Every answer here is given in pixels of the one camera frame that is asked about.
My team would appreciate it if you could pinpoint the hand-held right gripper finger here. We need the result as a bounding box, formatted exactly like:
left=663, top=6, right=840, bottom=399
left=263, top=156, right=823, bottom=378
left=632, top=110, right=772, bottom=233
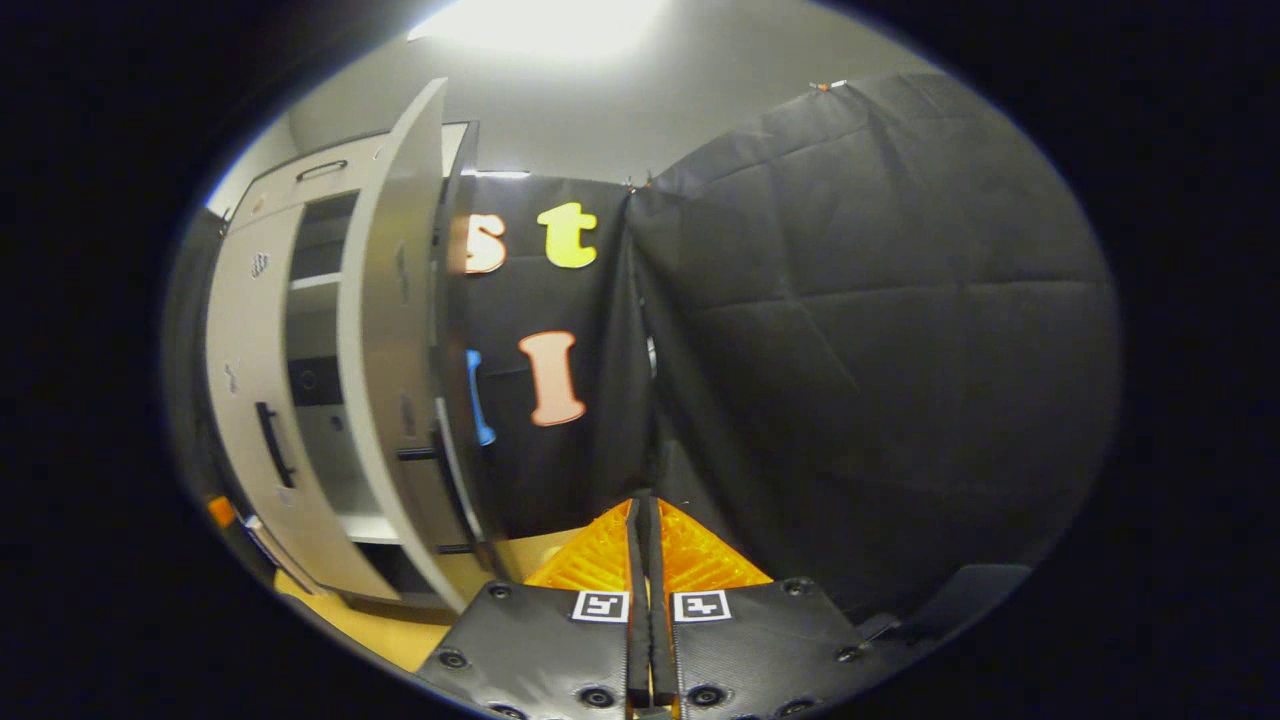
left=415, top=497, right=652, bottom=720
left=650, top=497, right=903, bottom=720

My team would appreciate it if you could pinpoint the grey double-door shoe cabinet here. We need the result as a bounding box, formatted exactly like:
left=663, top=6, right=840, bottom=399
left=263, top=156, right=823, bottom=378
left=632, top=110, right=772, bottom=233
left=205, top=122, right=483, bottom=613

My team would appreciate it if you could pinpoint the black backdrop cloth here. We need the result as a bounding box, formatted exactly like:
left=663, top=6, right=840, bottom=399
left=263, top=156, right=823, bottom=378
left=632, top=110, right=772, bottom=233
left=162, top=70, right=1123, bottom=623

